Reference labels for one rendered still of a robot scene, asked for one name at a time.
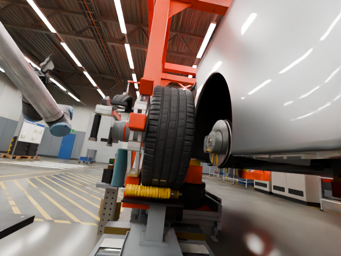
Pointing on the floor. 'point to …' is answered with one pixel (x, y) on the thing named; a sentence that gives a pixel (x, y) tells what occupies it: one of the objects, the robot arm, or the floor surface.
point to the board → (30, 134)
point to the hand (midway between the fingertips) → (32, 50)
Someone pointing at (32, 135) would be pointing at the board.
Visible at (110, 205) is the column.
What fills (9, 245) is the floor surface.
